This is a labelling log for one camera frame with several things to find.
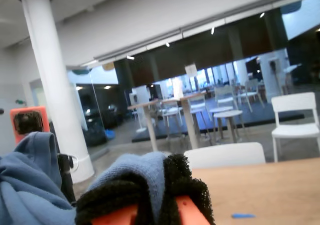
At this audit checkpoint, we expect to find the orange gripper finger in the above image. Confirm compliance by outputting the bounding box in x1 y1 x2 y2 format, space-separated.
74 179 156 225
159 154 216 225

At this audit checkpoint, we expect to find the blue printed T-shirt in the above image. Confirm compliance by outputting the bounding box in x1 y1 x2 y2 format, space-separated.
0 131 173 225

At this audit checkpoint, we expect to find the white chair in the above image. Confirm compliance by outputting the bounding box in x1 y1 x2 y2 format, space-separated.
183 141 266 170
271 91 320 163

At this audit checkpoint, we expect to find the blue tape strip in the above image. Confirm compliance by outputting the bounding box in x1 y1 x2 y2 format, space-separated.
231 212 256 219

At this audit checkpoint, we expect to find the high wooden bar table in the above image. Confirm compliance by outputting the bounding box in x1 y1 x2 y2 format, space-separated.
162 91 210 150
127 99 161 152

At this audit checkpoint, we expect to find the round white stool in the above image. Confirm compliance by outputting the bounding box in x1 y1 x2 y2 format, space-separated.
213 109 247 144

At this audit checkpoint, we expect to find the white hanging sign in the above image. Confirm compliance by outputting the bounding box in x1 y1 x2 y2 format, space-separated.
184 63 198 76

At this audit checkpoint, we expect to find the white column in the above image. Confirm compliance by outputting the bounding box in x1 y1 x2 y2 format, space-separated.
14 0 96 183

